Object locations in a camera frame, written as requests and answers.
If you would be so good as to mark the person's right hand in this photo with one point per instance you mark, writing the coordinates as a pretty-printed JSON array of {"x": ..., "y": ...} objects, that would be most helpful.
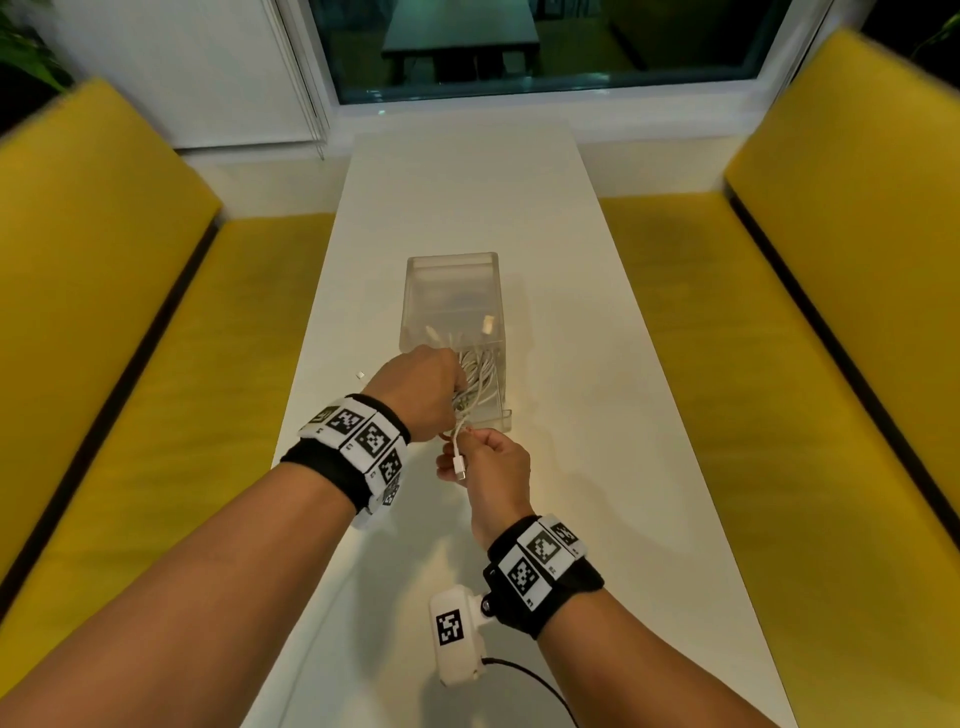
[{"x": 491, "y": 472}]

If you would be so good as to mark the person's left hand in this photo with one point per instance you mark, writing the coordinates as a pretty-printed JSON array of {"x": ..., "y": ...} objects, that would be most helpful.
[{"x": 416, "y": 394}]

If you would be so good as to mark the clear plastic drawer organizer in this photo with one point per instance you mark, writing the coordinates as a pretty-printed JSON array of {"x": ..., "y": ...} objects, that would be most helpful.
[{"x": 454, "y": 300}]

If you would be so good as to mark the person's left forearm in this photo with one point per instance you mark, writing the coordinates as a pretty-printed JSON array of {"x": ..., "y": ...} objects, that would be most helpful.
[{"x": 180, "y": 607}]

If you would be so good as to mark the person's right forearm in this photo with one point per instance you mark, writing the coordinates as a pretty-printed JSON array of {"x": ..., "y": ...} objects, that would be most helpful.
[{"x": 637, "y": 675}]

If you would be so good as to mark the black wristband with marker tags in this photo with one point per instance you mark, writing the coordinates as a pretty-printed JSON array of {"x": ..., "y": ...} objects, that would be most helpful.
[
  {"x": 349, "y": 450},
  {"x": 544, "y": 574}
]

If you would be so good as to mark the yellow bench seat cushion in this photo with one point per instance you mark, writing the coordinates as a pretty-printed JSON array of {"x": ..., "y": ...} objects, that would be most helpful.
[
  {"x": 757, "y": 420},
  {"x": 165, "y": 480}
]

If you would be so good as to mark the yellow bench backrest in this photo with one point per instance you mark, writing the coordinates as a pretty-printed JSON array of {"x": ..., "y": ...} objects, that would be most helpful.
[{"x": 90, "y": 300}]

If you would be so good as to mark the right yellow bench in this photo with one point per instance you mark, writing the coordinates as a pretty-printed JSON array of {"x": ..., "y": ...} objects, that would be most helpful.
[{"x": 862, "y": 247}]

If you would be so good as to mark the dark glass window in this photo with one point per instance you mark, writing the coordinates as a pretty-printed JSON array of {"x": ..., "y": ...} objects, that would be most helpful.
[{"x": 675, "y": 45}]

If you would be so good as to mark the green leafy plant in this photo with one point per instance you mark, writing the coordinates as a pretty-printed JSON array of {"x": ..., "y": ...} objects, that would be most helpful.
[
  {"x": 30, "y": 45},
  {"x": 937, "y": 37}
]

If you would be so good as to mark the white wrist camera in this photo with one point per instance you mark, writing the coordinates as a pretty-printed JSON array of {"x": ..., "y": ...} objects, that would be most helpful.
[
  {"x": 371, "y": 510},
  {"x": 454, "y": 637}
]

